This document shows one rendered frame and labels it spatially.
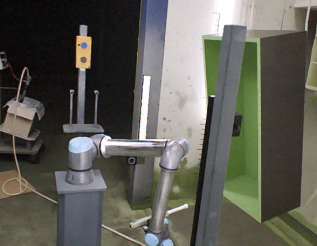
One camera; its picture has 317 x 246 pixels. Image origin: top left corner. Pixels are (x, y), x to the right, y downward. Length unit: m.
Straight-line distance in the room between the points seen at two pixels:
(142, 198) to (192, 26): 1.62
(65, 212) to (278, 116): 1.44
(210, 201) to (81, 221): 1.37
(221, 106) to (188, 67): 2.08
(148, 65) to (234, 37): 1.99
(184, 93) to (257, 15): 0.97
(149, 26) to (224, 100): 1.98
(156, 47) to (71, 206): 1.47
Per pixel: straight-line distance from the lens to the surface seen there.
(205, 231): 1.11
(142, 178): 3.16
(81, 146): 2.16
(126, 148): 2.20
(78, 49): 2.92
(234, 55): 0.96
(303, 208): 3.28
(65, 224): 2.30
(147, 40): 2.88
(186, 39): 3.00
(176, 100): 3.03
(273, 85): 2.10
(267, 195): 2.35
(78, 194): 2.21
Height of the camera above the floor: 1.59
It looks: 14 degrees down
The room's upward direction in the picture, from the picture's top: 5 degrees clockwise
